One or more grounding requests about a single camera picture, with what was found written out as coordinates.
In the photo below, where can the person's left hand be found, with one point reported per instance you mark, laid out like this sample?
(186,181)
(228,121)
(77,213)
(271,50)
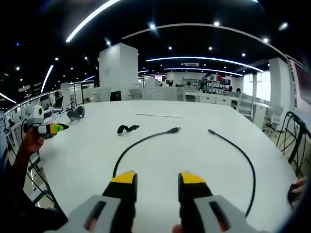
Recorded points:
(34,142)

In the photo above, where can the bright window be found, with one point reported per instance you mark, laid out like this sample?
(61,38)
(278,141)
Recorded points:
(261,85)

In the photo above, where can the white square pillar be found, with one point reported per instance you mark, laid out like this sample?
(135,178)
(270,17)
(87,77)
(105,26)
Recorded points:
(119,72)

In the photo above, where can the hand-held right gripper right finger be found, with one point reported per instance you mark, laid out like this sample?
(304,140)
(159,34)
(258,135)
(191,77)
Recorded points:
(206,206)

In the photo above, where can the person's right hand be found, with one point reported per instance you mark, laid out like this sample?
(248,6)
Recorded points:
(177,229)

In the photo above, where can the white desk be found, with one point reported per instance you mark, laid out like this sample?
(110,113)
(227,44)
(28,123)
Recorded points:
(170,153)

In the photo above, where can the white counter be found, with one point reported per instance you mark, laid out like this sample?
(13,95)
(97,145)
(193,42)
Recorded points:
(206,98)

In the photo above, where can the small black object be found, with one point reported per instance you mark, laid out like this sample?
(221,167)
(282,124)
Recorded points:
(292,195)

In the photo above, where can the white flat desk strip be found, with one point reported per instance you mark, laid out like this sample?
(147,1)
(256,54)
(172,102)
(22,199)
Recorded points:
(158,115)

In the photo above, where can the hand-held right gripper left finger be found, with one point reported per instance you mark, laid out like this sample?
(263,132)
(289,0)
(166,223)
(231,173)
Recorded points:
(109,205)

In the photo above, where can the grey and black headset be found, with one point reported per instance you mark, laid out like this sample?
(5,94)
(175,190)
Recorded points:
(73,115)

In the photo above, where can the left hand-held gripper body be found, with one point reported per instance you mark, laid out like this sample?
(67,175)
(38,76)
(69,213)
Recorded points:
(36,114)

